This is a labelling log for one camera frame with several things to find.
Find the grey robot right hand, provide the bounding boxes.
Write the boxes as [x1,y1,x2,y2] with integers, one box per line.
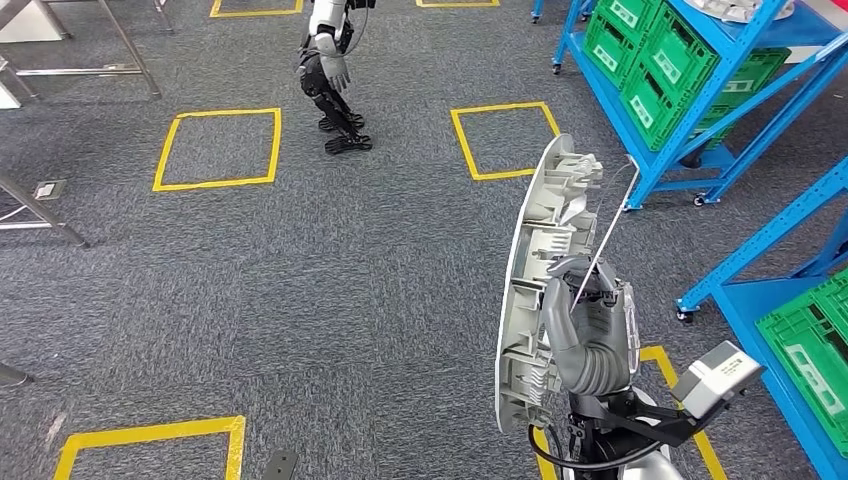
[539,254,639,372]

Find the grey plastic wheel cover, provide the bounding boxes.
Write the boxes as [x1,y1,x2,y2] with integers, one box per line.
[494,134,643,435]

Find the blue metal shelf rack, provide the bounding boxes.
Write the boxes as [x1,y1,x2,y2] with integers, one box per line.
[529,0,848,212]
[674,155,848,480]

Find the grey plastic part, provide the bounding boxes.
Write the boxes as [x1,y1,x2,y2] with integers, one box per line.
[682,0,796,24]

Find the green plastic crate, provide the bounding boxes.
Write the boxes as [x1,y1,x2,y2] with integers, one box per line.
[619,66,690,152]
[688,102,738,152]
[594,0,664,38]
[715,46,793,107]
[755,268,848,458]
[639,6,720,101]
[582,13,644,89]

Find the white black humanoid robot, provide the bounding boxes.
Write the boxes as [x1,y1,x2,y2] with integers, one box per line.
[296,0,374,156]

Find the black cable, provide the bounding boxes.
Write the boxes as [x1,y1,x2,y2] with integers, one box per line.
[527,423,664,473]

